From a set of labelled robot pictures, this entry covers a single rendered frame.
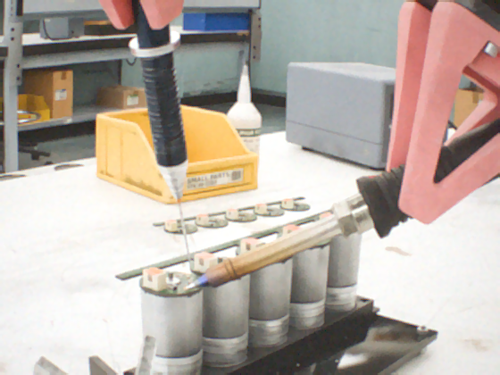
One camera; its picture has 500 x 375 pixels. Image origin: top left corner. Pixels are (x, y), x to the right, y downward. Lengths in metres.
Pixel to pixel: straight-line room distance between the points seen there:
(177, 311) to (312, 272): 0.08
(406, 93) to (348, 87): 0.50
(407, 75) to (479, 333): 0.18
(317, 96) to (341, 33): 5.25
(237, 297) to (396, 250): 0.26
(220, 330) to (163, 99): 0.11
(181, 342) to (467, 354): 0.16
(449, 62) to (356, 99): 0.54
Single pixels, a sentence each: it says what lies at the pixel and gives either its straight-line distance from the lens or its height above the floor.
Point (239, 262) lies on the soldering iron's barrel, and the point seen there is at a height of 0.82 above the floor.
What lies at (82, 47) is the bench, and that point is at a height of 0.72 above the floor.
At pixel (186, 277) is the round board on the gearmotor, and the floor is 0.81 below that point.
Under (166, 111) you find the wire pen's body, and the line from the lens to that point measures 0.25.
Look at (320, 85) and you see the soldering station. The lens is 0.84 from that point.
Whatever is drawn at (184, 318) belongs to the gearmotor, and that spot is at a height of 0.80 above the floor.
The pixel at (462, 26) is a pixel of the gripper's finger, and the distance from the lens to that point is 0.27.
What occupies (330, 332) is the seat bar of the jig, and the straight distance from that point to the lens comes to 0.38.
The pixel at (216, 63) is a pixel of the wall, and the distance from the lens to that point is 6.50.
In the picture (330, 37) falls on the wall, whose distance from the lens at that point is 6.15.
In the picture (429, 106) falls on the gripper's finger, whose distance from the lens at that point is 0.28.
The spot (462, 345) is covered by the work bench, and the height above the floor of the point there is 0.75.
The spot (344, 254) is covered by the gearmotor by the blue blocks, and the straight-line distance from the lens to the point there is 0.38.
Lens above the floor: 0.92
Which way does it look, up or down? 14 degrees down
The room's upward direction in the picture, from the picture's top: 2 degrees clockwise
